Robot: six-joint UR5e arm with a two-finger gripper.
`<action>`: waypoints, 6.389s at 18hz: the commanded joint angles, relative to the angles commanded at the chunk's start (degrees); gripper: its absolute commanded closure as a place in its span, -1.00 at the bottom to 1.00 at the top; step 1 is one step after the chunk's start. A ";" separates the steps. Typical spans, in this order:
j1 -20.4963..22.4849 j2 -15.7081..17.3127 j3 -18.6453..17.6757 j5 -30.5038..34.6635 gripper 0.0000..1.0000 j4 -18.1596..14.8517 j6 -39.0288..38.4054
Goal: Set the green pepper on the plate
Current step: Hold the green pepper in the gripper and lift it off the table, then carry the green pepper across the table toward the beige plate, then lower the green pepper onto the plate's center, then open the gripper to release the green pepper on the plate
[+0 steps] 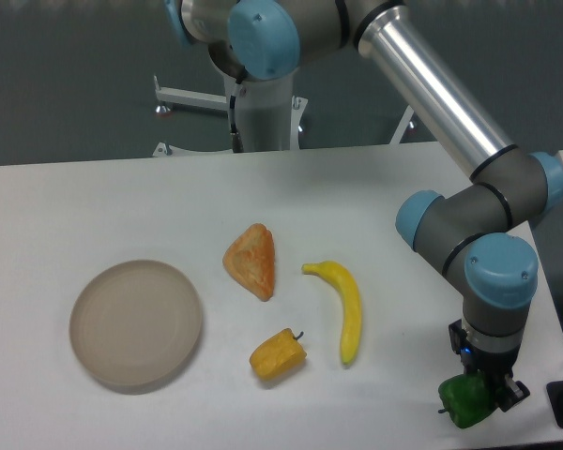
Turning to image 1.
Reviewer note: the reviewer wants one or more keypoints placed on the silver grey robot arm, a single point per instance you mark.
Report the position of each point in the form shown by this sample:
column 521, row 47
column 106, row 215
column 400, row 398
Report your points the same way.
column 466, row 238

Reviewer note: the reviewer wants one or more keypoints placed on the orange toy bread wedge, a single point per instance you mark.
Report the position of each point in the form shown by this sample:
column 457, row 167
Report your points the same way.
column 250, row 261

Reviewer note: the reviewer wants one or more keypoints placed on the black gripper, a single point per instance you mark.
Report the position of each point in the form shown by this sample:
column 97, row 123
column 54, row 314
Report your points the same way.
column 492, row 357

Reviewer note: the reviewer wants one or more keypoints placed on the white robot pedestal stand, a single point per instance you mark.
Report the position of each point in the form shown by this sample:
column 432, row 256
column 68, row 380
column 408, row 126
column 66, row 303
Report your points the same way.
column 262, row 116

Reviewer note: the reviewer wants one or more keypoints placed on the yellow toy bell pepper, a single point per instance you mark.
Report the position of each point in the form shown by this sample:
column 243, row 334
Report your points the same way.
column 277, row 355

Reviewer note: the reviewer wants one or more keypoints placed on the beige round plate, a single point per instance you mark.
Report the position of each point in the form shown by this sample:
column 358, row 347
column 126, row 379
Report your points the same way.
column 136, row 325

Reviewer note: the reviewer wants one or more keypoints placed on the yellow toy banana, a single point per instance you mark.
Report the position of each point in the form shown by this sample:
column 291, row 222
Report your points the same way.
column 343, row 282

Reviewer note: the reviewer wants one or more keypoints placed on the green toy bell pepper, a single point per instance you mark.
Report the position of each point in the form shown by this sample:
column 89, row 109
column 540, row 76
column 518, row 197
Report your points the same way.
column 467, row 399

